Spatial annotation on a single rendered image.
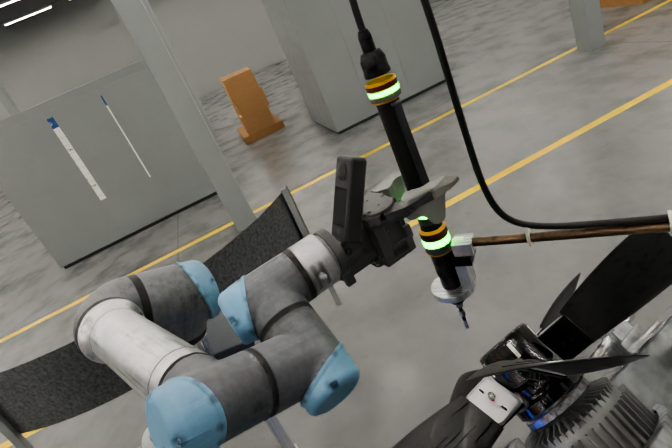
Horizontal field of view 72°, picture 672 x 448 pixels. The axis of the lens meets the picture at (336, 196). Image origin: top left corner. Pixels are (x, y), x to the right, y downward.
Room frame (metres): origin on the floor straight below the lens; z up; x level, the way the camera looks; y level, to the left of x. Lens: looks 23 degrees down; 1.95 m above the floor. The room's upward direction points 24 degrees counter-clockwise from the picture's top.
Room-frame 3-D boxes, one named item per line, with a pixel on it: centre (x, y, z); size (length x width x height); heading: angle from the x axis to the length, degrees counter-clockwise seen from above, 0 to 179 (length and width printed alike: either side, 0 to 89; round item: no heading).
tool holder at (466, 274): (0.61, -0.12, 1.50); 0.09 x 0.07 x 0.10; 56
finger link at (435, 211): (0.57, -0.12, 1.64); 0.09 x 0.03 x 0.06; 89
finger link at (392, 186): (0.65, -0.09, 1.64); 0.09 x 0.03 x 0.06; 133
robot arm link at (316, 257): (0.55, 0.06, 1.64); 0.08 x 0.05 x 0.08; 21
